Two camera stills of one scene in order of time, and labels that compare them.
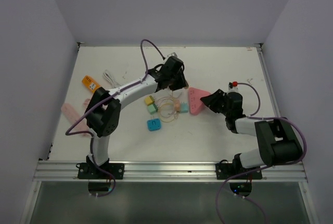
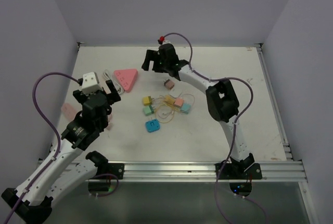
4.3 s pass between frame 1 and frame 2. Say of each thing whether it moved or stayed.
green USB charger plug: moved
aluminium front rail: stayed
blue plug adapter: stayed
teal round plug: stayed
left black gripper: moved
